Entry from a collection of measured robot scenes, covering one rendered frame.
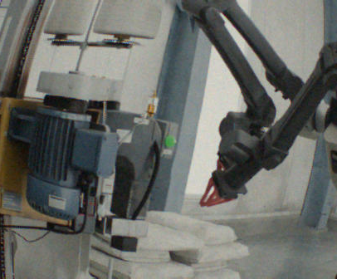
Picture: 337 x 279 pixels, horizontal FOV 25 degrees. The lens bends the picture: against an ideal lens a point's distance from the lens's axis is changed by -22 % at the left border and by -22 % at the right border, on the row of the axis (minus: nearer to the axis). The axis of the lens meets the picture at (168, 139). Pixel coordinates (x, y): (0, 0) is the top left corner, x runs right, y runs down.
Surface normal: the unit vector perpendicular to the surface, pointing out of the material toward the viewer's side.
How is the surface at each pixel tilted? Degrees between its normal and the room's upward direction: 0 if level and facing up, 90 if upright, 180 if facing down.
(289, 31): 90
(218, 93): 90
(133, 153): 90
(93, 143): 90
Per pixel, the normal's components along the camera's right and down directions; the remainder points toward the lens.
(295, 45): 0.73, 0.18
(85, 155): -0.31, -0.01
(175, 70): -0.66, -0.09
